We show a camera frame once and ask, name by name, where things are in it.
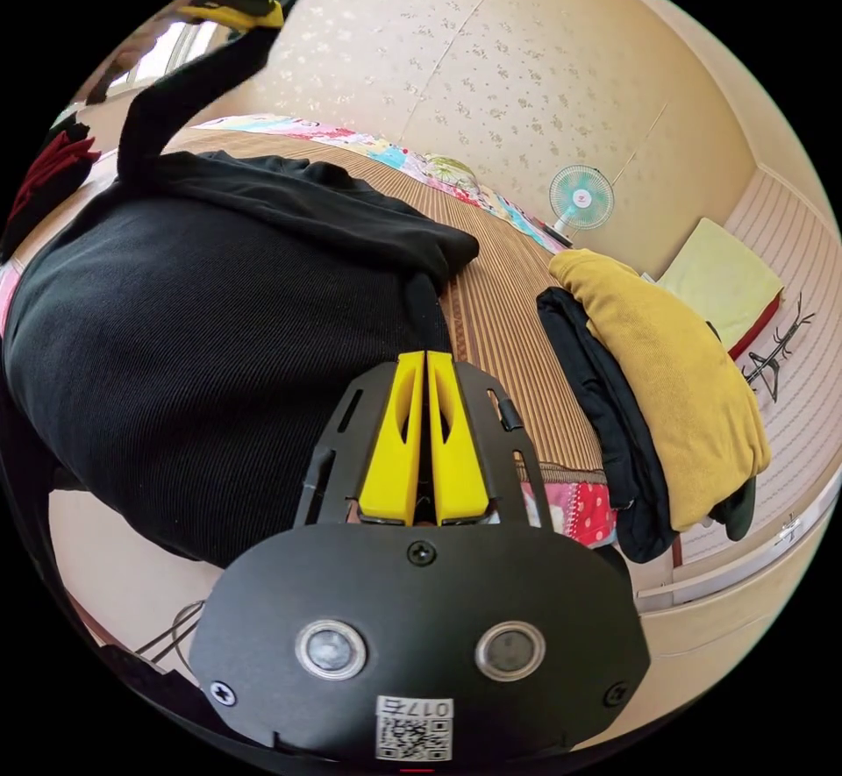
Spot white and green fan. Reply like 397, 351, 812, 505
546, 164, 617, 246

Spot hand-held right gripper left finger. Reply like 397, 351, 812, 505
357, 351, 427, 523

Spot black long sleeve shirt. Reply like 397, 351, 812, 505
0, 0, 482, 570

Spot pile of red and black clothes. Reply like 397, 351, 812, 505
0, 121, 103, 259

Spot pale yellow cushion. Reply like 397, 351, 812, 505
657, 217, 786, 363

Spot black clothes hanger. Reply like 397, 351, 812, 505
739, 292, 817, 404

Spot window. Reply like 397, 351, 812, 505
130, 0, 228, 88

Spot person's left hand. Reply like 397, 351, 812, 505
83, 42, 147, 108

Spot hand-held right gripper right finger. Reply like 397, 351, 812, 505
426, 351, 492, 523

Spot pile of yellow and black clothes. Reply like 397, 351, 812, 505
536, 248, 774, 564

